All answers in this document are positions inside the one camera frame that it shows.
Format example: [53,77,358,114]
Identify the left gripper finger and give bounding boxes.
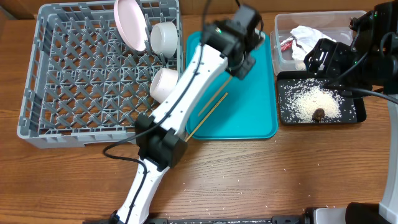
[234,55,256,80]
[252,30,265,50]

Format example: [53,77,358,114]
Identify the red snack wrapper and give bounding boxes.
[280,36,295,52]

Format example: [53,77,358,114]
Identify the white napkin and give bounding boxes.
[290,26,335,61]

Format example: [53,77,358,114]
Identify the white rice pile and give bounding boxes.
[282,78,355,123]

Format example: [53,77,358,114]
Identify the brown food scrap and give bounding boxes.
[312,108,325,123]

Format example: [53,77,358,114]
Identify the small white bowl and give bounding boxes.
[150,68,178,103]

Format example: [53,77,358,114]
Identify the grey bowl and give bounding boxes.
[150,22,178,58]

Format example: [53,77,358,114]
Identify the wooden chopstick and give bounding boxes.
[198,76,233,116]
[185,92,228,142]

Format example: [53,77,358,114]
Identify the white plate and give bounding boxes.
[114,0,147,52]

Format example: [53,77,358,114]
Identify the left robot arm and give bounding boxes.
[109,4,264,223]

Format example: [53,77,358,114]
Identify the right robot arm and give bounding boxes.
[304,1,397,223]

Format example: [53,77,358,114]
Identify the grey dishwasher rack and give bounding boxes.
[17,1,183,149]

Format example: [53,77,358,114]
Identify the clear plastic bin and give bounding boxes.
[270,11,366,74]

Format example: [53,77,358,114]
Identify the teal plastic tray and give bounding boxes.
[186,34,278,140]

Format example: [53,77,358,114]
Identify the black plastic tray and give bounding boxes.
[276,70,368,126]

